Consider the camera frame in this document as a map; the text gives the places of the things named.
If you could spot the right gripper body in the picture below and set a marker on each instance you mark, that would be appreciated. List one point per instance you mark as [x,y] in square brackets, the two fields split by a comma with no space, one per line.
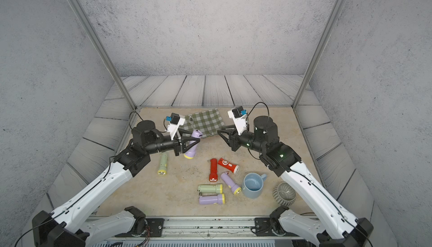
[235,141]

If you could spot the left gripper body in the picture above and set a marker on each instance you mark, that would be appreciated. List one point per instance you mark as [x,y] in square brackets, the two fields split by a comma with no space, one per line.
[176,145]

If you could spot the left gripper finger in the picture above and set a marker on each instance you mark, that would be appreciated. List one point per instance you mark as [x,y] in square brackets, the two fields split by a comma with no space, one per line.
[190,146]
[185,133]

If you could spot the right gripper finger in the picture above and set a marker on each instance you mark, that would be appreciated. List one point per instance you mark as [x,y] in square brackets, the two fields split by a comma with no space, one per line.
[227,137]
[226,130]

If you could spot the purple flashlight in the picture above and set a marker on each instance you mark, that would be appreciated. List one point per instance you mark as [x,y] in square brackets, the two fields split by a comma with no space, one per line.
[235,188]
[196,135]
[212,199]

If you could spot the green flashlight top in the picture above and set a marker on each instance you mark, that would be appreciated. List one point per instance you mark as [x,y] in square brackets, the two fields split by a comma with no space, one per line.
[162,170]

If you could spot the green flashlight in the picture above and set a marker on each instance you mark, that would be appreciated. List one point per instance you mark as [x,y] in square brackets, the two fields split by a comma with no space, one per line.
[210,189]
[162,170]

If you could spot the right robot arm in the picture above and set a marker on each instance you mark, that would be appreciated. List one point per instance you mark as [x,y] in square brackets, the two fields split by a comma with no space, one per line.
[334,225]

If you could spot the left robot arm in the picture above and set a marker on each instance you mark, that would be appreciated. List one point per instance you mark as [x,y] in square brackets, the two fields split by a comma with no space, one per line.
[67,225]

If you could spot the red flashlight with logo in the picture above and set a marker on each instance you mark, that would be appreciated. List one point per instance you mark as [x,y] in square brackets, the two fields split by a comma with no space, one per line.
[229,166]

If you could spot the red flashlight upright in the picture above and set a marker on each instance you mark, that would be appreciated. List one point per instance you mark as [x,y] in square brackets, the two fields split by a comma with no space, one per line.
[213,176]

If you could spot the green flashlight lower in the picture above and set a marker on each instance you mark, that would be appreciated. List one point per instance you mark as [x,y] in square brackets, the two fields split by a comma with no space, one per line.
[210,189]

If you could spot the purple flashlight bottom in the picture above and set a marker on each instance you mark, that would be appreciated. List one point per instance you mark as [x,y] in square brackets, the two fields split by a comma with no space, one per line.
[212,199]

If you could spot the green checkered cloth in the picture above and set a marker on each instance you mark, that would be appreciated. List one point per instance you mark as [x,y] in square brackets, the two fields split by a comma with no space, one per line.
[208,122]

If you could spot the blue mug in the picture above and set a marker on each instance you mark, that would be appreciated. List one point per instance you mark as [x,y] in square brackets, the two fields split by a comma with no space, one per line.
[253,185]

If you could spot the grey ribbed bowl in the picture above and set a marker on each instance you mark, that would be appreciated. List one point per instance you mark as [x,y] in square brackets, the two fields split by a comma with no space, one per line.
[284,194]

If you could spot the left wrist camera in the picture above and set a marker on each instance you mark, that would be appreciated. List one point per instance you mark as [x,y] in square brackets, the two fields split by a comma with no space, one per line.
[175,121]

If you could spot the metal base rail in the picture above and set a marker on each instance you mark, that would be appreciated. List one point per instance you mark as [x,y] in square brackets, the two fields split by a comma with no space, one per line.
[216,228]

